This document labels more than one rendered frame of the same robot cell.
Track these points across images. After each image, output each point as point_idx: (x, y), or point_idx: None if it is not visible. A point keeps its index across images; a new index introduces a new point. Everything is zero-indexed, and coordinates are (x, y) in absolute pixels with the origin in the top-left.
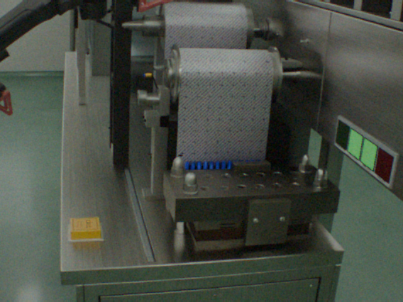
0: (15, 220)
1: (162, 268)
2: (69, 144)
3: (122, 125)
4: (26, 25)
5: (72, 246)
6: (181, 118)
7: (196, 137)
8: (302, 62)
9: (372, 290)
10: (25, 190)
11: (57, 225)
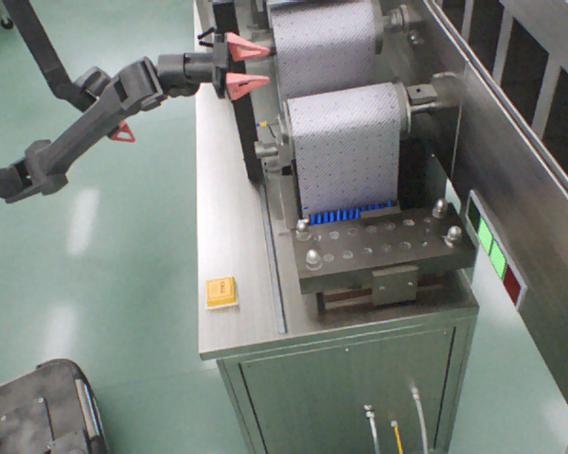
0: (176, 159)
1: (292, 339)
2: (204, 149)
3: (250, 144)
4: (113, 123)
5: (209, 315)
6: (302, 178)
7: (319, 191)
8: (437, 95)
9: None
10: (182, 119)
11: None
